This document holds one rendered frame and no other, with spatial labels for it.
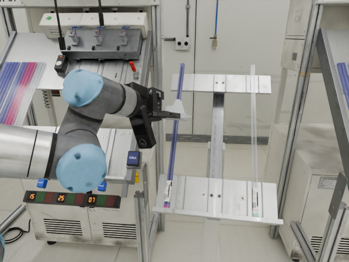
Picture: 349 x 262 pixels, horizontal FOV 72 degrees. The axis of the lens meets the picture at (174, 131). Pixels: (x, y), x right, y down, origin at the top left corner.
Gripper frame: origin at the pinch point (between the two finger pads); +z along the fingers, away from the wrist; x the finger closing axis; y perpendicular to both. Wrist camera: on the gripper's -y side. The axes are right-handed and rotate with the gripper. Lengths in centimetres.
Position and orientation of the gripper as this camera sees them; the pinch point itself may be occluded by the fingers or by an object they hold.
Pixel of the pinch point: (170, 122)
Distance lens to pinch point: 76.1
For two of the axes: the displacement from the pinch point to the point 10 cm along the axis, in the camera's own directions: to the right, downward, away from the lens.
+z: 5.2, 1.2, 8.4
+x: -8.5, 1.1, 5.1
